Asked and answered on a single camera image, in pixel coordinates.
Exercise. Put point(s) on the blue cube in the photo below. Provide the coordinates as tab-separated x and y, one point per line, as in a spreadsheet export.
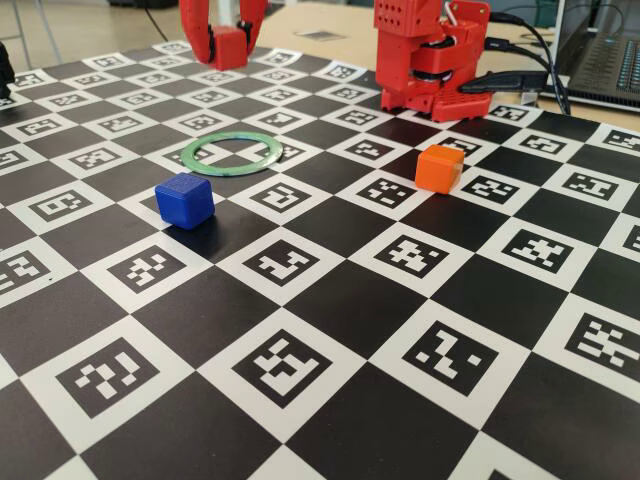
185	202

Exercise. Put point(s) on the orange cube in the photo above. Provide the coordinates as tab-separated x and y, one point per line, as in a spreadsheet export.
435	170

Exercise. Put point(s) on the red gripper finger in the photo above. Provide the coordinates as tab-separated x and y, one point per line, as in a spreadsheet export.
254	15
195	25

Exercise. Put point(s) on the black stand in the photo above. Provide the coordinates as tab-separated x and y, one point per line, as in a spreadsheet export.
5	70

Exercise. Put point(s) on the dark laptop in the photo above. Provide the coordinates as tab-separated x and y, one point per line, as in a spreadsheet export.
610	60

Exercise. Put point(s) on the thick black plug connector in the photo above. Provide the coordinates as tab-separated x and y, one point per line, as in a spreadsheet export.
500	82

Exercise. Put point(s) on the small printed marker paper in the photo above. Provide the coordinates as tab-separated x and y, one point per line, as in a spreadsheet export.
320	35

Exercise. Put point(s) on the red lattice robot base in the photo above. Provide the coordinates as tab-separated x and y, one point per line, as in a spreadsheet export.
460	107

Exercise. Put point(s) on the red cube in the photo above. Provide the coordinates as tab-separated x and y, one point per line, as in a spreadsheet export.
231	50

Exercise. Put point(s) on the black white marker checkerboard mat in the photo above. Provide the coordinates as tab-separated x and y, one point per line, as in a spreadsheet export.
320	300

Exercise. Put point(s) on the red robot arm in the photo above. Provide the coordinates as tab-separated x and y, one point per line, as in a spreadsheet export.
395	55

